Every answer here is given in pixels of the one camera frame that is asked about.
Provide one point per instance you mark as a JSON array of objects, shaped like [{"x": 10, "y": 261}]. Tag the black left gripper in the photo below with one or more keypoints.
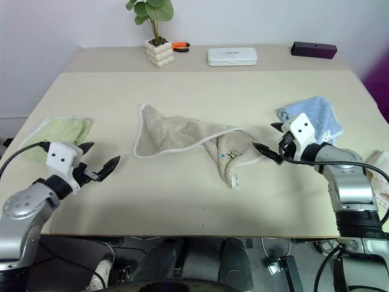
[{"x": 83, "y": 176}]

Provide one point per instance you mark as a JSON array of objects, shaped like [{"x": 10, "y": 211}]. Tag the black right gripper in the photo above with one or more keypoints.
[{"x": 288, "y": 146}]

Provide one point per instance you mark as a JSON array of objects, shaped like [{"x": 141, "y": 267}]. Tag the beige towel with white trim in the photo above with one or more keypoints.
[{"x": 170, "y": 134}]

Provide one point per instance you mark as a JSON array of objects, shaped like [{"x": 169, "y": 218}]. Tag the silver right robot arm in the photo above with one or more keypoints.
[{"x": 352, "y": 188}]

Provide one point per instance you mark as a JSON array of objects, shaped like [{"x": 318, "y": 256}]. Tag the green cloth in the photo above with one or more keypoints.
[{"x": 60, "y": 129}]

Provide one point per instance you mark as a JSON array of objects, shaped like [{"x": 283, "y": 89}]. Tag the blue cloth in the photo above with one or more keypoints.
[{"x": 319, "y": 109}]

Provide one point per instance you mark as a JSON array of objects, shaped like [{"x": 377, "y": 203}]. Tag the white cloth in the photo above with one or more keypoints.
[{"x": 378, "y": 158}]

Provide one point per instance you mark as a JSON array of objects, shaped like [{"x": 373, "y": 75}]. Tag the white flat rectangular case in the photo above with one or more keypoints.
[{"x": 232, "y": 57}]

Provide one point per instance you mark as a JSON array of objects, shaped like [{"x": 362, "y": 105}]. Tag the dark purple rectangular box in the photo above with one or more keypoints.
[{"x": 314, "y": 50}]

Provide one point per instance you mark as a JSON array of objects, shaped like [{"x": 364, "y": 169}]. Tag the dark trouser leg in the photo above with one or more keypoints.
[{"x": 60, "y": 258}]

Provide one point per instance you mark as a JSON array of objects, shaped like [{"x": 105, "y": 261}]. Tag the white shoe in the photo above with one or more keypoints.
[{"x": 101, "y": 270}]

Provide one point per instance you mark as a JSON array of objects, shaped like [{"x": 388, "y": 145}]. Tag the dark rounded padded shape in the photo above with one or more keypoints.
[
  {"x": 161, "y": 258},
  {"x": 235, "y": 261}
]

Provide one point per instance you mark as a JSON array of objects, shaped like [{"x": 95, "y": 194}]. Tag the cream bubble plant pot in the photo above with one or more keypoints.
[{"x": 159, "y": 54}]

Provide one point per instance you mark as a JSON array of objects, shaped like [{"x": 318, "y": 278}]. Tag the black metal stand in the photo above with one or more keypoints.
[{"x": 290, "y": 273}]

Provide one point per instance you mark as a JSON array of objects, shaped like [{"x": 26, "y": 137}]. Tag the green leafy plant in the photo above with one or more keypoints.
[{"x": 152, "y": 9}]

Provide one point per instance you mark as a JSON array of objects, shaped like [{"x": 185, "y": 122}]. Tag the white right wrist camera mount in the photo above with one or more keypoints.
[{"x": 302, "y": 130}]

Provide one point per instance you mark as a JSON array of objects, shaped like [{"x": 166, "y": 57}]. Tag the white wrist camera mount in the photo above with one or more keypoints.
[
  {"x": 302, "y": 130},
  {"x": 62, "y": 161}
]

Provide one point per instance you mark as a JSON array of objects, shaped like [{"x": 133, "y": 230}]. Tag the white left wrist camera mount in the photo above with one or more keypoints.
[{"x": 62, "y": 161}]

